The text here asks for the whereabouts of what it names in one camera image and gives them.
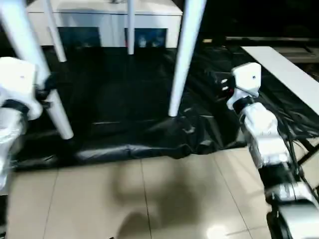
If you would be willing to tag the small yellow box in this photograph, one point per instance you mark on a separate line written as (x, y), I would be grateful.
(207, 40)

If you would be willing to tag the white plastic table leg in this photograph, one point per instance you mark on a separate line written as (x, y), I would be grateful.
(131, 27)
(185, 54)
(32, 54)
(56, 32)

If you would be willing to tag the black work mat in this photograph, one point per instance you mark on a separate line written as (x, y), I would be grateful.
(124, 99)

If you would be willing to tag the white sideboard cabinet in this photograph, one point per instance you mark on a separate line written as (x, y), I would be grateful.
(99, 17)

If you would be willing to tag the white side table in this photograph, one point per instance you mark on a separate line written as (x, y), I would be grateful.
(281, 67)

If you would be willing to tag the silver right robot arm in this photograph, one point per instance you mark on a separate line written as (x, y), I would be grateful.
(264, 134)

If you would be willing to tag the dark low bench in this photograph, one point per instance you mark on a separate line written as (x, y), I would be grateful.
(274, 42)

